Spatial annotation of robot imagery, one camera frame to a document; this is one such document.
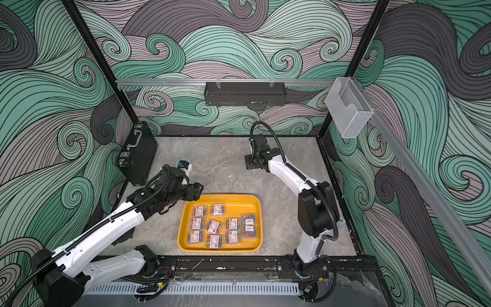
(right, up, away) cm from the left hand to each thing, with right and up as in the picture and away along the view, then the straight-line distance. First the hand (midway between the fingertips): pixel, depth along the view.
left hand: (195, 184), depth 77 cm
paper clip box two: (0, -14, +9) cm, 17 cm away
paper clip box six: (-1, -23, +2) cm, 23 cm away
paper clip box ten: (+22, -21, +3) cm, 31 cm away
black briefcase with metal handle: (-30, +10, +10) cm, 34 cm away
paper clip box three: (+15, -18, +5) cm, 24 cm away
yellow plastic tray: (+16, -13, +14) cm, 25 cm away
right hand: (+23, +9, +13) cm, 28 cm away
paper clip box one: (+8, -13, +9) cm, 18 cm away
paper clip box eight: (+16, -23, +2) cm, 28 cm away
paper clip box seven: (+8, -24, +1) cm, 25 cm away
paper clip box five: (+7, -19, +4) cm, 21 cm away
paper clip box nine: (+22, -17, +7) cm, 29 cm away
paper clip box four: (0, -18, +5) cm, 19 cm away
